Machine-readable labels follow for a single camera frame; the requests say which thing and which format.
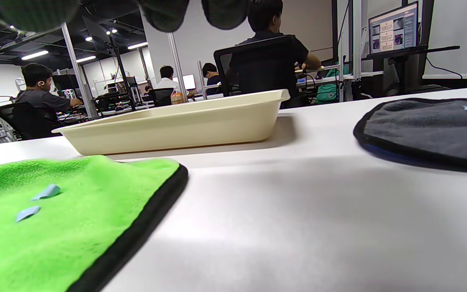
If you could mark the black monitor stand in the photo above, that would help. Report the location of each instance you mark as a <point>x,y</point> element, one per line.
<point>399,69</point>

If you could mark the blue and grey hand towel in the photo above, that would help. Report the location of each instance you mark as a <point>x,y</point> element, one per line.
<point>420,129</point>

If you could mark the cream plastic tray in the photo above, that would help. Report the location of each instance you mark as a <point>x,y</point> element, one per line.
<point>176,129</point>

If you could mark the small computer monitor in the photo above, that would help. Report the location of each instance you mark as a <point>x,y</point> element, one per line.
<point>189,82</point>

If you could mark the green and grey hand towel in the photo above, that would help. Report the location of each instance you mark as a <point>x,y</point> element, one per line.
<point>75,227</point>

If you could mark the black office chair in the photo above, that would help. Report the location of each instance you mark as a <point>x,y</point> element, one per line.
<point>18,121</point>
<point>258,69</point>

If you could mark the green bag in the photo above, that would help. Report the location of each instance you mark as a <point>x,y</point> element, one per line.
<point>326,91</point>

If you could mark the orange bottle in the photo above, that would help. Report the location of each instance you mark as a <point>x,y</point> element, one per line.
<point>176,98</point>

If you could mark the person's right hand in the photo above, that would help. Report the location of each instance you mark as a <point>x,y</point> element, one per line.
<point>164,16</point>

